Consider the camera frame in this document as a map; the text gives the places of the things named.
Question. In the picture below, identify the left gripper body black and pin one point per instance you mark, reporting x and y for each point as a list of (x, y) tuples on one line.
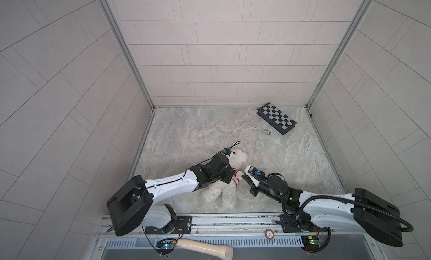
[(225, 176)]

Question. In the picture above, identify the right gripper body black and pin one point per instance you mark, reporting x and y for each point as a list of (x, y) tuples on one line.
[(263, 189)]

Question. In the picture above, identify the red white striped sweater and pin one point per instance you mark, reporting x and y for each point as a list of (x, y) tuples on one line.
[(236, 176)]

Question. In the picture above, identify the white teddy bear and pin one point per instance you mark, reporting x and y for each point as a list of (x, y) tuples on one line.
[(226, 192)]

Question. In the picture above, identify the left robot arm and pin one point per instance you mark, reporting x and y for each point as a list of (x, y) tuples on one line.
[(139, 202)]

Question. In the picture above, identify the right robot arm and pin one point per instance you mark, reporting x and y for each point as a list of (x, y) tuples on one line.
[(361, 211)]

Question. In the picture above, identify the round red white sticker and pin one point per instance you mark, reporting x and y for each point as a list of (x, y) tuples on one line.
[(269, 234)]

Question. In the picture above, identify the black white checkerboard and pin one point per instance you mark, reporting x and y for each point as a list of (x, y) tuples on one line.
[(280, 121)]

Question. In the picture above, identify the right green circuit board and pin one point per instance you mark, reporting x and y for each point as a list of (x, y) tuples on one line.
[(310, 242)]

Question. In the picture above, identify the green circuit board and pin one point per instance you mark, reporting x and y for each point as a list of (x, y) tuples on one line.
[(310, 242), (166, 246)]

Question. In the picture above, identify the left green circuit board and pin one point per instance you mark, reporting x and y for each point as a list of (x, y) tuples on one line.
[(166, 246)]

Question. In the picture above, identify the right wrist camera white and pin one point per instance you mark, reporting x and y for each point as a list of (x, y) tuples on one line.
[(255, 174)]

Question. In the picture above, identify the aluminium front rail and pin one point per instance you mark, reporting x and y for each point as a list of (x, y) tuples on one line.
[(234, 230)]

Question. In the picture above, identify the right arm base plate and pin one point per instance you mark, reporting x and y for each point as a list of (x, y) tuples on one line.
[(302, 223)]

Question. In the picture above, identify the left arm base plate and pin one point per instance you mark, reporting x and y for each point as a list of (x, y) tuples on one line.
[(181, 226)]

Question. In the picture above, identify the beige wooden handle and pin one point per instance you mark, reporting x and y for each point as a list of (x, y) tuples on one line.
[(223, 252)]

